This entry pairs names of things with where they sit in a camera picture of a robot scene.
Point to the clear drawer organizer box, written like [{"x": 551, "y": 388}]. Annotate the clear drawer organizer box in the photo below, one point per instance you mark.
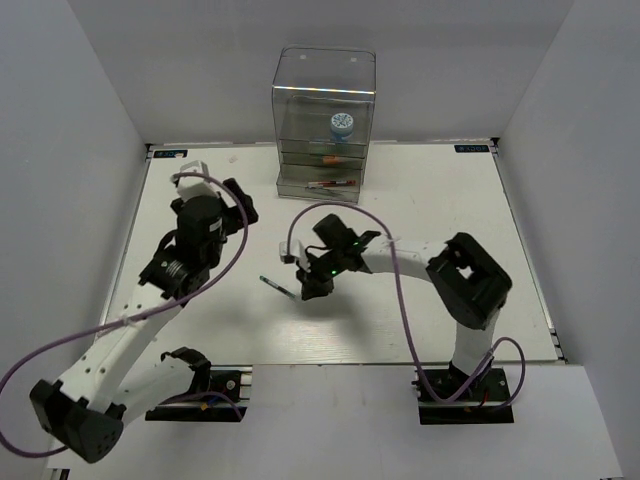
[{"x": 304, "y": 120}]

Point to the green ink gel pen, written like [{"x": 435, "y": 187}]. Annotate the green ink gel pen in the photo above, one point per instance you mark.
[{"x": 279, "y": 288}]

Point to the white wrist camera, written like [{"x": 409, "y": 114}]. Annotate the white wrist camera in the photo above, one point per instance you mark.
[
  {"x": 191, "y": 187},
  {"x": 293, "y": 252}
]

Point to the blue cleaning gel jar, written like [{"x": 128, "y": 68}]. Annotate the blue cleaning gel jar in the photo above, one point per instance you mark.
[{"x": 341, "y": 126}]

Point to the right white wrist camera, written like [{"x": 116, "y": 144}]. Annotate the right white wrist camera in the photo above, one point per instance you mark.
[{"x": 293, "y": 252}]

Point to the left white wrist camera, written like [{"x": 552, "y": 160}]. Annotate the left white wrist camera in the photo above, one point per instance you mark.
[{"x": 191, "y": 187}]

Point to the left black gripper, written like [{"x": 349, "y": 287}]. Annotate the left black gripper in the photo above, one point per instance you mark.
[{"x": 235, "y": 214}]

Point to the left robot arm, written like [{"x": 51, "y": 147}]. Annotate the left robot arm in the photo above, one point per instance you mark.
[{"x": 88, "y": 406}]

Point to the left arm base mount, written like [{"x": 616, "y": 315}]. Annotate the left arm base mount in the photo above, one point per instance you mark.
[{"x": 226, "y": 400}]

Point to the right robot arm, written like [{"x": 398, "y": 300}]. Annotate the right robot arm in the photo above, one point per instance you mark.
[{"x": 471, "y": 284}]

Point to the red ink gel pen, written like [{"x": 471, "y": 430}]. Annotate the red ink gel pen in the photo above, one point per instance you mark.
[{"x": 332, "y": 183}]

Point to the green highlighter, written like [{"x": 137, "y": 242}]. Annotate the green highlighter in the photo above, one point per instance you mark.
[{"x": 327, "y": 149}]

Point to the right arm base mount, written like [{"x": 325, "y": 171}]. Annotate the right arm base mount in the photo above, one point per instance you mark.
[{"x": 480, "y": 404}]

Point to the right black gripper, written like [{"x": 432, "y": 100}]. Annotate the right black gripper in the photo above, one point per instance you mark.
[{"x": 313, "y": 284}]

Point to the purple ink gel pen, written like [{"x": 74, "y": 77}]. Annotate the purple ink gel pen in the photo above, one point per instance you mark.
[{"x": 326, "y": 188}]

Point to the clear acrylic organizer lid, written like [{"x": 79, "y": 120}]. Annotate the clear acrylic organizer lid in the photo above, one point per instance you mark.
[{"x": 330, "y": 71}]

